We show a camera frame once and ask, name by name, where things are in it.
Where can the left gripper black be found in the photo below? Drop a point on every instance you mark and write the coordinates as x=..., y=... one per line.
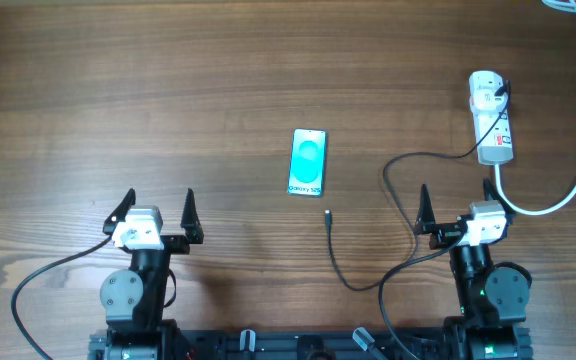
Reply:
x=175, y=245

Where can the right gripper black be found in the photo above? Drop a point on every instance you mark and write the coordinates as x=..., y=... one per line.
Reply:
x=444, y=233

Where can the blue screen Galaxy smartphone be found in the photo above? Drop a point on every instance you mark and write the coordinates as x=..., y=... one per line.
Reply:
x=307, y=163

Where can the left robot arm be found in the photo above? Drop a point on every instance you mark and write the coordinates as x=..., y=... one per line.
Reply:
x=134, y=299

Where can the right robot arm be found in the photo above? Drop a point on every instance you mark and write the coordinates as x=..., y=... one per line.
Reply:
x=492, y=296

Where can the white USB charger plug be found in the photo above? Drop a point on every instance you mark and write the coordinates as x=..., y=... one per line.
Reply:
x=485, y=100

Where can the white power strip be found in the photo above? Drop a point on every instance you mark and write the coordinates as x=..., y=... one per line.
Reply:
x=492, y=130

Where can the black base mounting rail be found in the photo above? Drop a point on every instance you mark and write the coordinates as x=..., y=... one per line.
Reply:
x=424, y=343

